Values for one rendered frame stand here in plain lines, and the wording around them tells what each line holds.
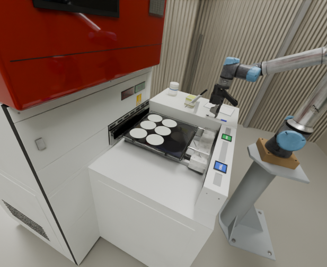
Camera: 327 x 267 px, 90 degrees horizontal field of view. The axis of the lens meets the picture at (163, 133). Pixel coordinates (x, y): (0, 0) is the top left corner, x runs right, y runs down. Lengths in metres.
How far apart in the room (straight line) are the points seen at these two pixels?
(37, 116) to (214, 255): 1.51
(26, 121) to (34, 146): 0.09
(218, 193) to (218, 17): 2.71
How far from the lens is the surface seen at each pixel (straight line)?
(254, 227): 1.90
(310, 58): 1.10
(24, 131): 0.62
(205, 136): 1.09
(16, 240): 1.79
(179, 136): 0.98
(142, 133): 0.96
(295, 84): 3.42
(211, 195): 0.70
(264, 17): 3.12
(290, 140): 1.02
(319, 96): 0.99
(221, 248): 1.70
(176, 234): 0.89
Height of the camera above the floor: 1.46
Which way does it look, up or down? 35 degrees down
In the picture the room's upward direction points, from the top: 9 degrees clockwise
